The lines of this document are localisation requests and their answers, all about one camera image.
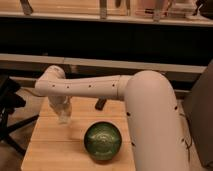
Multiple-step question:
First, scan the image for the dark cabinet at right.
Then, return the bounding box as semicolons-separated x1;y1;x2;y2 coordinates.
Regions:
182;59;213;169

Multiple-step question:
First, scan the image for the black floor cable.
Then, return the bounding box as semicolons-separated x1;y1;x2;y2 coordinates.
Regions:
179;113;193;171

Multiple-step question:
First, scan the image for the green ceramic bowl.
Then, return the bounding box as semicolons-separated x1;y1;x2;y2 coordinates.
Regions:
84;121;122;161

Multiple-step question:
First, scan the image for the black office chair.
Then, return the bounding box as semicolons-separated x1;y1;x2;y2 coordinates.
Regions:
0;74;38;156

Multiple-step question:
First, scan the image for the black rectangular remote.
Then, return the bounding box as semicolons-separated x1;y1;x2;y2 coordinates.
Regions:
95;98;107;111

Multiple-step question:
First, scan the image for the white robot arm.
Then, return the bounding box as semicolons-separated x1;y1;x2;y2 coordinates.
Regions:
35;65;190;171

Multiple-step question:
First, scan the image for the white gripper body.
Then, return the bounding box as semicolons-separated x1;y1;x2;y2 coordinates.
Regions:
48;96;71;116

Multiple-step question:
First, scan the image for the wooden table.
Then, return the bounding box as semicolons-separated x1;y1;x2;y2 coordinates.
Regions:
22;97;136;171

